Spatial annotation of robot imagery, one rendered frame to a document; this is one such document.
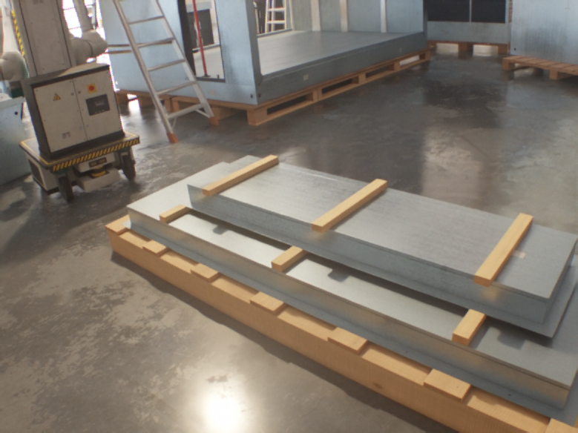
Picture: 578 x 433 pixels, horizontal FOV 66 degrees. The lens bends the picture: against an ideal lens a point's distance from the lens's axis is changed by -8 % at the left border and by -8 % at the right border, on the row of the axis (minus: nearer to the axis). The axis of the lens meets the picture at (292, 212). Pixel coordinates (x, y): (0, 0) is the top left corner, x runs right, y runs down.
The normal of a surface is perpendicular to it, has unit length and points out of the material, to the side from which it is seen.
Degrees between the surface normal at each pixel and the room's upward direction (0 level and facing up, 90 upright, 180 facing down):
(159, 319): 0
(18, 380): 0
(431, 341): 90
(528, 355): 0
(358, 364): 90
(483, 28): 90
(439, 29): 90
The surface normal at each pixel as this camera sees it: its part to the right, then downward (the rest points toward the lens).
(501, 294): -0.64, 0.40
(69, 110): 0.66, 0.29
